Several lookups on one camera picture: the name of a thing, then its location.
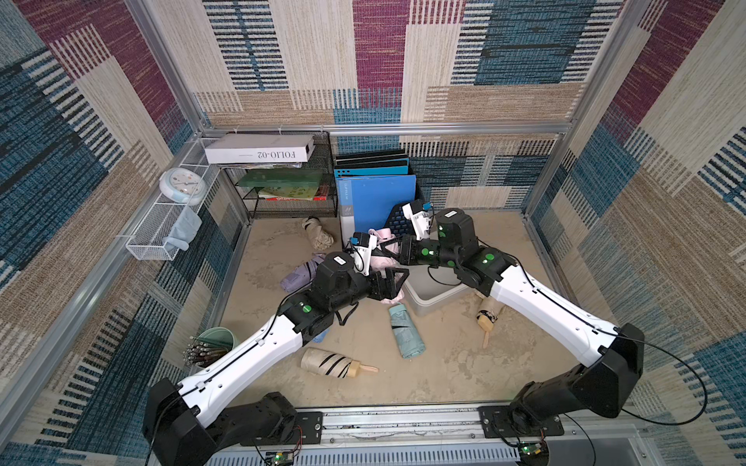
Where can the white wire wall basket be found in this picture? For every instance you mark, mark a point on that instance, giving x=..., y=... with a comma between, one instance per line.
x=143, y=234

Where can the blue clip file folder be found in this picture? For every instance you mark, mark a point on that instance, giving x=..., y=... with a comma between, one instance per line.
x=373, y=201

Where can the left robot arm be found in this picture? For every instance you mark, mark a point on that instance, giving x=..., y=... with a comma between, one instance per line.
x=188, y=422

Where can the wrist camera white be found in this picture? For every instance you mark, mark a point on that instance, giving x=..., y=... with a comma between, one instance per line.
x=363, y=245
x=419, y=214

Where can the green book on shelf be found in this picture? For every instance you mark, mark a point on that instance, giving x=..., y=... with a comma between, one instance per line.
x=281, y=178

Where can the white plastic storage box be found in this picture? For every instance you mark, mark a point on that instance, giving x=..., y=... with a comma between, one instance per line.
x=429, y=289

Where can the lilac folded umbrella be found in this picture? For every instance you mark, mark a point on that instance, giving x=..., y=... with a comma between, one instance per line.
x=303, y=274

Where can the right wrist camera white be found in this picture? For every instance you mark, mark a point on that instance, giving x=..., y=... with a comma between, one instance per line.
x=419, y=214

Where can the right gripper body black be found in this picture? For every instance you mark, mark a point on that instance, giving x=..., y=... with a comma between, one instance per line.
x=408, y=249

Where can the red and green book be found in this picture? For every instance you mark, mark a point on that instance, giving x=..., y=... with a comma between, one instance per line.
x=295, y=193

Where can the light blue umbrella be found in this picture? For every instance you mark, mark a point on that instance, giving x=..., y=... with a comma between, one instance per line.
x=319, y=338

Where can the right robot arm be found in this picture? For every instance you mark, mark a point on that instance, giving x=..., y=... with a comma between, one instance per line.
x=610, y=358

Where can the green pen cup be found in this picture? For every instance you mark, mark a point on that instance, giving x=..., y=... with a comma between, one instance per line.
x=208, y=347

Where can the beige umbrella wooden handle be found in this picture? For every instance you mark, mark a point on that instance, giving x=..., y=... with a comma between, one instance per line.
x=487, y=315

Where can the cream umbrella at back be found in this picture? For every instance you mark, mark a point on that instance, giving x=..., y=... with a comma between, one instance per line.
x=319, y=238

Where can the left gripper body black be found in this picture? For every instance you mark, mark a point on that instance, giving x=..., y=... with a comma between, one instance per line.
x=373, y=290

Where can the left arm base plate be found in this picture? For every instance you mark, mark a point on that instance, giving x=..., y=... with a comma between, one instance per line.
x=307, y=429

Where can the mint green folded umbrella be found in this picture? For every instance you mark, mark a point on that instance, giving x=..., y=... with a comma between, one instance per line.
x=408, y=338

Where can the beige umbrella black stripes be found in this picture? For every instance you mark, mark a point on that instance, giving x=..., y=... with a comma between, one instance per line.
x=333, y=365

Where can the white round clock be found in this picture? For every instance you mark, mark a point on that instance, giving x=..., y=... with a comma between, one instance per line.
x=182, y=186

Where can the light blue cloth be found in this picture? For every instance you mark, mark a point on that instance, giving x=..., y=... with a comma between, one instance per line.
x=182, y=232

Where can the black wire shelf rack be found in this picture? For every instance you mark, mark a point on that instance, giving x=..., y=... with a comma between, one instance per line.
x=321, y=159

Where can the white FOLIO-02 box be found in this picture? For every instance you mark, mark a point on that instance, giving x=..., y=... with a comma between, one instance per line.
x=257, y=148

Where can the teal file folder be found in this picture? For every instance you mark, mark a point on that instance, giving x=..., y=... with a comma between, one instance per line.
x=398, y=166

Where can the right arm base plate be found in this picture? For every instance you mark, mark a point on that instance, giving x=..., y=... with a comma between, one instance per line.
x=504, y=421

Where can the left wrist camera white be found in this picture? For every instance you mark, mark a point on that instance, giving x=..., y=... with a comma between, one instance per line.
x=363, y=245

